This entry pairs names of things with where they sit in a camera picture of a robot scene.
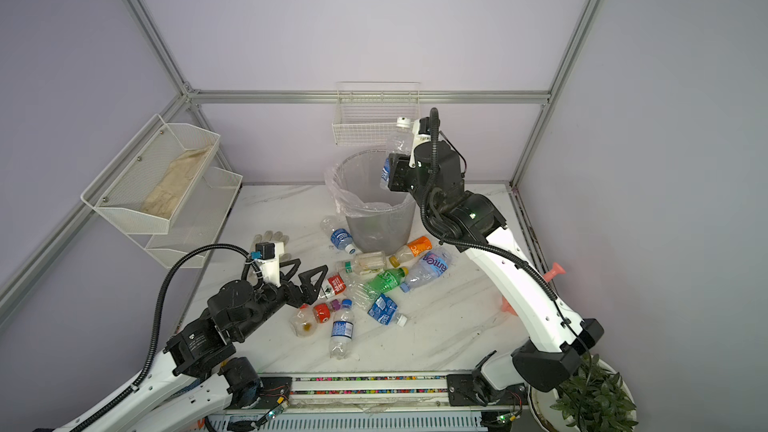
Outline clear green cap bottle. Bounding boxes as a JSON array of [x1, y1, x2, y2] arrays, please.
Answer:
[[341, 251, 389, 275]]

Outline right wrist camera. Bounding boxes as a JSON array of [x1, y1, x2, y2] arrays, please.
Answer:
[[409, 117, 431, 168]]

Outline blue label bottle near bin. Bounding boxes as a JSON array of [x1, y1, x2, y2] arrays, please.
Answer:
[[320, 216, 357, 255]]

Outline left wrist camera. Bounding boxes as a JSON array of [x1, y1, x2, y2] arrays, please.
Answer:
[[251, 241, 284, 286]]

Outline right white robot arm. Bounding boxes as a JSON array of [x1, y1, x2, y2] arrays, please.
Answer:
[[388, 109, 604, 395]]

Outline white wire wall basket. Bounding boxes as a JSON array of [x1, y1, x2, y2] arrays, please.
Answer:
[[332, 81, 421, 146]]

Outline white mesh lower shelf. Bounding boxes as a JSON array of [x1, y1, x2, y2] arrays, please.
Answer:
[[144, 166, 242, 269]]

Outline green Sprite bottle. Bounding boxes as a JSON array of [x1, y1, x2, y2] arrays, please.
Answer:
[[350, 267, 409, 308]]

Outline grey mesh waste bin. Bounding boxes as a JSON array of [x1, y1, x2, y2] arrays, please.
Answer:
[[324, 149, 416, 255]]

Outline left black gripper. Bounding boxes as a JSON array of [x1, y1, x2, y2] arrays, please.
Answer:
[[233, 259, 327, 342]]

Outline blue cap water bottle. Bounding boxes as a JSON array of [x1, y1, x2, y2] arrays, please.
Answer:
[[329, 299, 355, 360]]

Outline potted green plant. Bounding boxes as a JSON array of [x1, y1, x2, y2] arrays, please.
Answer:
[[528, 354, 639, 432]]

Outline white mesh upper shelf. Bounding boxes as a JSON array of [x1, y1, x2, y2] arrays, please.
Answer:
[[81, 115, 220, 235]]

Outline pink spray bottle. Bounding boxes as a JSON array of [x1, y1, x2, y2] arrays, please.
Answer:
[[501, 263, 566, 315]]

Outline round red cap bottle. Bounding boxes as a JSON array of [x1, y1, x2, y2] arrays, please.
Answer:
[[290, 303, 331, 337]]

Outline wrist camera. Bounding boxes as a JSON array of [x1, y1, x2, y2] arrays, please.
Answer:
[[251, 241, 284, 286], [409, 117, 431, 168]]

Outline red label clear bottle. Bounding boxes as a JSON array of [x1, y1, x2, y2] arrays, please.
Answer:
[[318, 274, 347, 300]]

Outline orange label juice bottle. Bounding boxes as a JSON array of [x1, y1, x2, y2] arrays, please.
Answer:
[[389, 236, 432, 268]]

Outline white cotton work glove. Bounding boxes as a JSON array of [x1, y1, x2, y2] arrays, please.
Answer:
[[250, 230, 289, 252]]

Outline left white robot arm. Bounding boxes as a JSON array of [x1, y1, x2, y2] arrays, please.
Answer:
[[62, 243, 329, 431]]

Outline white mesh shelf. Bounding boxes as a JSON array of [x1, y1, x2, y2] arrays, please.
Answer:
[[144, 166, 242, 269], [81, 115, 220, 235]]

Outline clear plastic bin liner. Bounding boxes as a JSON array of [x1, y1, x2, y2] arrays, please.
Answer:
[[324, 149, 416, 218]]

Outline large crushed blue label bottle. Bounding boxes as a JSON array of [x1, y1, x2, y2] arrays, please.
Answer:
[[399, 247, 453, 293]]

